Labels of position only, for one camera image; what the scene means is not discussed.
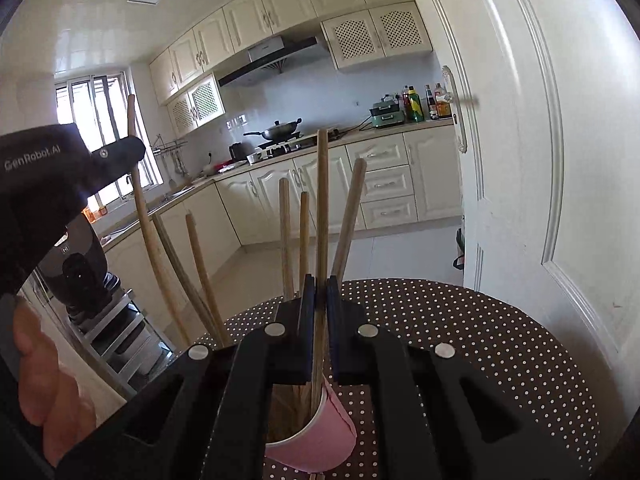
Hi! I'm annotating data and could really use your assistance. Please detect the kitchen window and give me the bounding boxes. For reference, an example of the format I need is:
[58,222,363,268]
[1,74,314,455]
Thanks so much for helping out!
[54,72,164,219]

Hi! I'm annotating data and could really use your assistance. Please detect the lower kitchen cabinets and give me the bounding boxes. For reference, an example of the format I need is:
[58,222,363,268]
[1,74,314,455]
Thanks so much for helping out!
[102,121,464,340]

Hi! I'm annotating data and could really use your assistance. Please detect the kitchen cabinets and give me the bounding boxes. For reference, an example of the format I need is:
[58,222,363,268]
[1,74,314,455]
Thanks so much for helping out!
[149,0,433,138]
[102,121,464,340]

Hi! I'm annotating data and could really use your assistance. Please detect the upper kitchen cabinets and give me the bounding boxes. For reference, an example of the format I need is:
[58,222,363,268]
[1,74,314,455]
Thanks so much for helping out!
[149,0,433,138]

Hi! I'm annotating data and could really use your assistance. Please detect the person left hand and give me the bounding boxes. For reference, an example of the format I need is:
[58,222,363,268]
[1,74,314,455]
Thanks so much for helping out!
[13,296,96,466]

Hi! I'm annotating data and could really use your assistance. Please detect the brown polka dot tablecloth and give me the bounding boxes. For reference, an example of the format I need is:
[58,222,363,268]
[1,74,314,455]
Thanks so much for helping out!
[196,277,601,480]

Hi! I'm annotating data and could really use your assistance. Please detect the pink cylindrical cup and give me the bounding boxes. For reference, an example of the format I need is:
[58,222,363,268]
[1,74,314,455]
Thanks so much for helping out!
[265,378,357,474]

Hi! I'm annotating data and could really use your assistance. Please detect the metal storage rack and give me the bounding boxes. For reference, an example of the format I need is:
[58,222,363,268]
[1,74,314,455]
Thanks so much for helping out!
[23,273,179,400]

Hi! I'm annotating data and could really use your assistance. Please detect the black appliance on rack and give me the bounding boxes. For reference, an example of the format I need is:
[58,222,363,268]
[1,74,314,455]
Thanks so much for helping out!
[37,213,122,321]

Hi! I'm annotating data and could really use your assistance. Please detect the black kettle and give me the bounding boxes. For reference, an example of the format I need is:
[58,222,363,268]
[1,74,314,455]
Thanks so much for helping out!
[229,142,247,162]

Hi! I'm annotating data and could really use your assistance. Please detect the black wok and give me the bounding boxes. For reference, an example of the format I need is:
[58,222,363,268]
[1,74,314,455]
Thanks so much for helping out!
[244,118,303,142]

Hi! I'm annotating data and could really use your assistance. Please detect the black range hood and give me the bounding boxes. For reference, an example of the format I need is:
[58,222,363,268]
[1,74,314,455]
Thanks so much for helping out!
[218,36,330,88]

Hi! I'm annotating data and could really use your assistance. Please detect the gas stove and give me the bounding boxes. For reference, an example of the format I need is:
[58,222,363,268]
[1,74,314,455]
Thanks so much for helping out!
[247,133,318,162]

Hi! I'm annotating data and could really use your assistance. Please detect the green electric cooker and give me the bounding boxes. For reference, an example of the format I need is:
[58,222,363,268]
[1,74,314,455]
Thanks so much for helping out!
[370,94,406,129]

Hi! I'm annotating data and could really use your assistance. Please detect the green yellow bottle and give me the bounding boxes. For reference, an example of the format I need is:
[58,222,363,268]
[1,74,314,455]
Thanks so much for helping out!
[408,86,425,122]

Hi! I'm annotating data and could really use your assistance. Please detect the orange oil bottle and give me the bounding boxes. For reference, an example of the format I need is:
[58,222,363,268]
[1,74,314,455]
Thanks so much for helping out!
[434,82,452,118]

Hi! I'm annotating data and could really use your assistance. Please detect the dark sauce bottle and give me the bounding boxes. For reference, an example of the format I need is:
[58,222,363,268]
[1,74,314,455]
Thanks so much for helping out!
[425,84,439,120]

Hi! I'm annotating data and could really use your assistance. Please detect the white door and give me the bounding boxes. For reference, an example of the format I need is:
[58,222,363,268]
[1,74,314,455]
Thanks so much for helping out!
[394,0,640,386]

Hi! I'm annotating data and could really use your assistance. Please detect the silver door handle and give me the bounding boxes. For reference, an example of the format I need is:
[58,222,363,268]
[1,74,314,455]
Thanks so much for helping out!
[442,64,480,155]

